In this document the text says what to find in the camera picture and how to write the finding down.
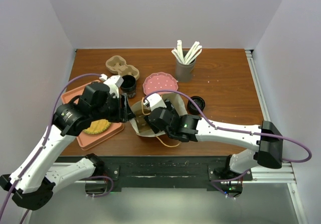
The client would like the beige paper takeout bag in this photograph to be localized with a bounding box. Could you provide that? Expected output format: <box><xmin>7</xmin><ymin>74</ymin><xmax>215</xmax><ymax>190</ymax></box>
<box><xmin>130</xmin><ymin>93</ymin><xmax>187</xmax><ymax>148</ymax></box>

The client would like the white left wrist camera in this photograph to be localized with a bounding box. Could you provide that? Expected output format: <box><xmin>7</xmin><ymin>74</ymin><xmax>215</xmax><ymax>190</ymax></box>
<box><xmin>99</xmin><ymin>74</ymin><xmax>124</xmax><ymax>98</ymax></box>

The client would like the pink polka dot plate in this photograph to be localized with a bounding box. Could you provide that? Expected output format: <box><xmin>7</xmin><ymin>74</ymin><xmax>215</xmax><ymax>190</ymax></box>
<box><xmin>142</xmin><ymin>72</ymin><xmax>179</xmax><ymax>95</ymax></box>

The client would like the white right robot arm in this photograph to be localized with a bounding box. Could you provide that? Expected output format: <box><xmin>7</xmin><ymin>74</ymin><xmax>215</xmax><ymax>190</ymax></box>
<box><xmin>144</xmin><ymin>107</ymin><xmax>283</xmax><ymax>180</ymax></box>

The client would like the white paper straw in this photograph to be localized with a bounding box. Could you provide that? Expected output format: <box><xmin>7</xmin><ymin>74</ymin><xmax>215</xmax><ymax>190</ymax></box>
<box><xmin>183</xmin><ymin>41</ymin><xmax>202</xmax><ymax>65</ymax></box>
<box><xmin>177</xmin><ymin>40</ymin><xmax>185</xmax><ymax>64</ymax></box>
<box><xmin>171</xmin><ymin>48</ymin><xmax>185</xmax><ymax>64</ymax></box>

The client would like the salmon pink tray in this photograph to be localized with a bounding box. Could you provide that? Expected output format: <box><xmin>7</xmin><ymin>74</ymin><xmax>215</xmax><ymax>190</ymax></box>
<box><xmin>61</xmin><ymin>82</ymin><xmax>124</xmax><ymax>150</ymax></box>

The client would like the stack of black cups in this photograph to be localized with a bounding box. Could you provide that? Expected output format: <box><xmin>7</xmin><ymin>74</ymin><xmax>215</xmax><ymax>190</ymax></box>
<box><xmin>120</xmin><ymin>75</ymin><xmax>136</xmax><ymax>98</ymax></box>

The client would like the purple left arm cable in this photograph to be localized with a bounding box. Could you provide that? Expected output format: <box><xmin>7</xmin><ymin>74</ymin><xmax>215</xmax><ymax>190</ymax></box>
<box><xmin>0</xmin><ymin>73</ymin><xmax>115</xmax><ymax>224</ymax></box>

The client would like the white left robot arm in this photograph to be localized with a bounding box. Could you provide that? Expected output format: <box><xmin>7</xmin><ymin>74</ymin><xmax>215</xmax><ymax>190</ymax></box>
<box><xmin>1</xmin><ymin>81</ymin><xmax>135</xmax><ymax>210</ymax></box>

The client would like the yellow green woven coaster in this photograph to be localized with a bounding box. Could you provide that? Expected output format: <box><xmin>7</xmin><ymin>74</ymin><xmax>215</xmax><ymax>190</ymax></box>
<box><xmin>83</xmin><ymin>120</ymin><xmax>111</xmax><ymax>135</ymax></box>

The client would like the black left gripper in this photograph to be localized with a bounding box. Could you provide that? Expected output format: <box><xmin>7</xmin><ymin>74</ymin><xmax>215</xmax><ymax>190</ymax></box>
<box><xmin>92</xmin><ymin>92</ymin><xmax>136</xmax><ymax>123</ymax></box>

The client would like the grey straw holder cup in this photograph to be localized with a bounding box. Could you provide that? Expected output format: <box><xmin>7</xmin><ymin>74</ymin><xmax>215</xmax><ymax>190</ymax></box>
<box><xmin>175</xmin><ymin>59</ymin><xmax>196</xmax><ymax>82</ymax></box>

